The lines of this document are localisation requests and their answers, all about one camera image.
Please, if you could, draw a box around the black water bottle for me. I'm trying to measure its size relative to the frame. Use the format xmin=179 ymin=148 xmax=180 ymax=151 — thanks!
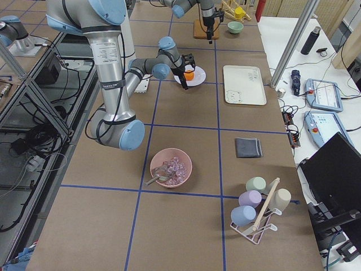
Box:
xmin=301 ymin=27 xmax=321 ymax=55

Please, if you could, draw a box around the purple pastel cup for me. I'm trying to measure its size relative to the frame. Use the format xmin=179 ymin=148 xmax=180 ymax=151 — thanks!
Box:
xmin=238 ymin=190 xmax=262 ymax=208

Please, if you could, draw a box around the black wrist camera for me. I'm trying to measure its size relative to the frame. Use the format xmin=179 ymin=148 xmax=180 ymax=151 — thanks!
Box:
xmin=181 ymin=53 xmax=196 ymax=70
xmin=214 ymin=8 xmax=224 ymax=23

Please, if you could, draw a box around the teach pendant tablet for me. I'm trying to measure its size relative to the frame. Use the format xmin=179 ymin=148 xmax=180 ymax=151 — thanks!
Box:
xmin=305 ymin=78 xmax=344 ymax=112
xmin=304 ymin=111 xmax=354 ymax=147

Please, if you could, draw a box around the yellow mug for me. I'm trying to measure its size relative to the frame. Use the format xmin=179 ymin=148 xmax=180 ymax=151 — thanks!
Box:
xmin=234 ymin=6 xmax=246 ymax=20

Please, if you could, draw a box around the small metal cup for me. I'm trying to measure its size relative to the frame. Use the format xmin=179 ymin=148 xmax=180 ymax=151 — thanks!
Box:
xmin=276 ymin=88 xmax=286 ymax=98

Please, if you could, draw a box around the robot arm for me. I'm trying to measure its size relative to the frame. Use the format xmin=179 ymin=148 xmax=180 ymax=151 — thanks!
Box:
xmin=149 ymin=0 xmax=224 ymax=44
xmin=46 ymin=1 xmax=193 ymax=151

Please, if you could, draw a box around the light green bowl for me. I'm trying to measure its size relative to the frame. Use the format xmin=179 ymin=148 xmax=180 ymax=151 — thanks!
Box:
xmin=227 ymin=21 xmax=244 ymax=34

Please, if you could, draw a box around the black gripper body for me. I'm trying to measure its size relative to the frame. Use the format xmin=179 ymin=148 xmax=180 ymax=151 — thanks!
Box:
xmin=205 ymin=16 xmax=214 ymax=33
xmin=173 ymin=66 xmax=187 ymax=82

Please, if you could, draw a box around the cream bear print tray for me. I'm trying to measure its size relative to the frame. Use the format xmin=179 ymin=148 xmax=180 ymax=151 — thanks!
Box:
xmin=223 ymin=65 xmax=267 ymax=106

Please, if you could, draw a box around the blue pastel cup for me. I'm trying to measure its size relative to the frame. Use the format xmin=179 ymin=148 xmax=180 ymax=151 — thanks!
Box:
xmin=231 ymin=206 xmax=256 ymax=226

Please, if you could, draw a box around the white cup rack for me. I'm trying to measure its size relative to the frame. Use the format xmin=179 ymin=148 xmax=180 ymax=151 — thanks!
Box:
xmin=230 ymin=177 xmax=283 ymax=244

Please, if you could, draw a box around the pink bowl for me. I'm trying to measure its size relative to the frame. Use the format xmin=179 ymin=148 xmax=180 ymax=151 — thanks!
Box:
xmin=150 ymin=148 xmax=193 ymax=188

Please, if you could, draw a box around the white round plate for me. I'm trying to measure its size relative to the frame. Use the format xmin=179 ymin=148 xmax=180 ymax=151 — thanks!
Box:
xmin=185 ymin=65 xmax=206 ymax=86

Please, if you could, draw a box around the far teach pendant tablet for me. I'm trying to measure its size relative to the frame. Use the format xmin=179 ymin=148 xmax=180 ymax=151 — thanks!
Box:
xmin=305 ymin=78 xmax=344 ymax=112

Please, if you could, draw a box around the wooden tray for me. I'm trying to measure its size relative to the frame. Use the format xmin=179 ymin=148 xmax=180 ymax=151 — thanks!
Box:
xmin=193 ymin=19 xmax=219 ymax=40

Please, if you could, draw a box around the aluminium frame post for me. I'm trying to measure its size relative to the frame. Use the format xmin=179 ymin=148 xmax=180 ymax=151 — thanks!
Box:
xmin=270 ymin=0 xmax=320 ymax=89

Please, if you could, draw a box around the folded navy umbrella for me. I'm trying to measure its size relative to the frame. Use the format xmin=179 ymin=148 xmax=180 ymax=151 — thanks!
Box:
xmin=291 ymin=69 xmax=301 ymax=96

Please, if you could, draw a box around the red fire extinguisher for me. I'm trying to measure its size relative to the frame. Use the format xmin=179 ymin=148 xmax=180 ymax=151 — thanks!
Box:
xmin=255 ymin=0 xmax=266 ymax=23

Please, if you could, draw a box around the beige pastel cup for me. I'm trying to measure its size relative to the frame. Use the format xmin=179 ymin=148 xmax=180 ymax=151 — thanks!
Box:
xmin=272 ymin=189 xmax=291 ymax=212

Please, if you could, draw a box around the near teach pendant tablet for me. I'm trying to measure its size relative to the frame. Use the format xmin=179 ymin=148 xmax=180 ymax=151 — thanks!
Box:
xmin=304 ymin=111 xmax=354 ymax=147

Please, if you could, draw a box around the wooden mug rack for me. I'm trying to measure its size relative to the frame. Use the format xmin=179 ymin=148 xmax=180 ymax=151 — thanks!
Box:
xmin=221 ymin=0 xmax=252 ymax=22

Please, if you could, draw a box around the folded grey cloth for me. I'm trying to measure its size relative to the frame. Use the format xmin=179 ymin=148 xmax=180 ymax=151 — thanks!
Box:
xmin=235 ymin=138 xmax=263 ymax=158

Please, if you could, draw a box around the black laptop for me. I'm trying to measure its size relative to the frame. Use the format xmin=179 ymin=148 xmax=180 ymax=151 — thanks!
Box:
xmin=300 ymin=132 xmax=360 ymax=212

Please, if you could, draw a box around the metal scoop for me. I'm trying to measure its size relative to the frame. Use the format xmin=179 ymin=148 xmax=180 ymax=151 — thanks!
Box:
xmin=145 ymin=167 xmax=172 ymax=185

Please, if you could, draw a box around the green pastel cup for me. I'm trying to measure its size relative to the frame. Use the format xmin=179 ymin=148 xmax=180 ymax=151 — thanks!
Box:
xmin=245 ymin=176 xmax=266 ymax=193

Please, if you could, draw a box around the orange mandarin fruit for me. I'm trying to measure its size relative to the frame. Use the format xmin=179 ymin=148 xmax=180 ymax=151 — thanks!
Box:
xmin=183 ymin=70 xmax=195 ymax=81

